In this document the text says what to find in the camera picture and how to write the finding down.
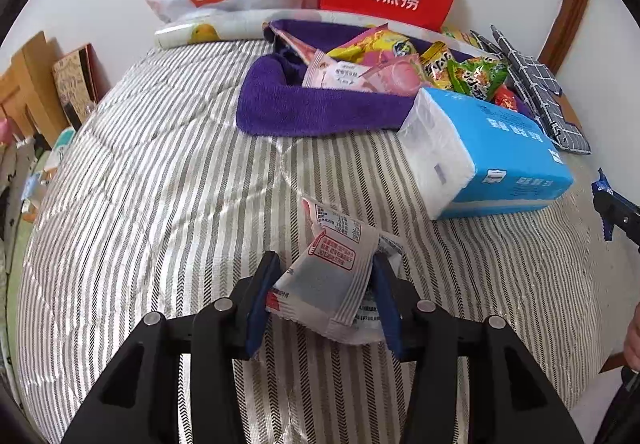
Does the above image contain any brown wooden door frame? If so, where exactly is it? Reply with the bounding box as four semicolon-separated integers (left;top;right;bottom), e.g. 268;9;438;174
537;0;596;74

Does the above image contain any white red snack packet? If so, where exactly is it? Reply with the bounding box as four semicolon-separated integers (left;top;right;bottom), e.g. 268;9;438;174
265;196;406;347

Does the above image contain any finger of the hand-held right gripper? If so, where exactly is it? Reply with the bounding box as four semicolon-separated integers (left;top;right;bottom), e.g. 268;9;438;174
595;190;640;249

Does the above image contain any pale pink snack packet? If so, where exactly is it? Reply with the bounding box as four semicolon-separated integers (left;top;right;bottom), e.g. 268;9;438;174
362;61;426;97

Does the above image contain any teal white tube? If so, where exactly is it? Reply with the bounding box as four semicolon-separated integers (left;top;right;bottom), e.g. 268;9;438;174
47;129;76;159

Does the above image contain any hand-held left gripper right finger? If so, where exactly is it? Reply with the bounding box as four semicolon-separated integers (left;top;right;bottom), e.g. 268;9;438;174
370;254;583;444

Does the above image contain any yellow drink packet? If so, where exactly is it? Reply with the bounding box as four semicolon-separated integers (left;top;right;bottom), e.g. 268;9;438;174
440;26;476;47

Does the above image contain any yellow pink snack packet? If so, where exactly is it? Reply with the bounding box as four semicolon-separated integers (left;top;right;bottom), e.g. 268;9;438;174
327;24;418;67

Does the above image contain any grey checkered star cloth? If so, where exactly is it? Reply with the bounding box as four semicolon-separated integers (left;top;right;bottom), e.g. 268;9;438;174
470;25;592;155

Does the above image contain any wooden headboard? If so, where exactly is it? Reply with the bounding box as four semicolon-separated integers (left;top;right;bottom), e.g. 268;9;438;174
0;31;68;149

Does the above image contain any green snack packet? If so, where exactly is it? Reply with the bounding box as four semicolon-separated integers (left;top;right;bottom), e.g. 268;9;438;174
446;58;508;100

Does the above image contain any dark cloth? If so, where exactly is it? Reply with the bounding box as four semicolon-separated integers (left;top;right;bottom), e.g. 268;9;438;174
595;369;640;444

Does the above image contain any brown book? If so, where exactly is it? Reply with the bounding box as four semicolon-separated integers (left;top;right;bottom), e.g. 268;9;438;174
51;42;108;129

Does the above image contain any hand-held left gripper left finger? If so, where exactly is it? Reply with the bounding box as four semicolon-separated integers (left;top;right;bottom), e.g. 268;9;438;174
62;250;283;444

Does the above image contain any long red pink snack packet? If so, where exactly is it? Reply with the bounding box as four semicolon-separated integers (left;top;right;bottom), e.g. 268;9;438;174
270;26;326;69

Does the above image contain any blue tissue pack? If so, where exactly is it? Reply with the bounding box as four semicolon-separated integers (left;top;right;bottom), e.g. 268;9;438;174
397;86;575;221

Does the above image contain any purple towel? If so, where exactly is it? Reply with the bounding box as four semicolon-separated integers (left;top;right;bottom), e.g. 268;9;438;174
236;18;538;139

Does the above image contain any small red candy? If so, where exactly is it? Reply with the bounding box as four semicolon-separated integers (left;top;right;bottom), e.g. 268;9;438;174
492;86;521;112

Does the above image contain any person's right forearm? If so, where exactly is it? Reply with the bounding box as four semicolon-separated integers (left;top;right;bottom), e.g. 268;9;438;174
622;304;640;372

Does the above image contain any small blue white box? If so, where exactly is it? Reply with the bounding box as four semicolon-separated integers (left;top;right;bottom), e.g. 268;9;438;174
22;174;46;209

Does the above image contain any pastel cartoon print pillow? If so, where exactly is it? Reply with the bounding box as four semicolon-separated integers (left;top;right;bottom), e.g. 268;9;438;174
0;116;36;275

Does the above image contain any white fruit print roll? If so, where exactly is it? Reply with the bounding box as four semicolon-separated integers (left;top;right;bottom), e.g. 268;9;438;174
154;8;326;49

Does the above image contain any pink white snack packet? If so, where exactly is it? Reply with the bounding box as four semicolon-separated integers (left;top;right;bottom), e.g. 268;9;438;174
301;50;373;89

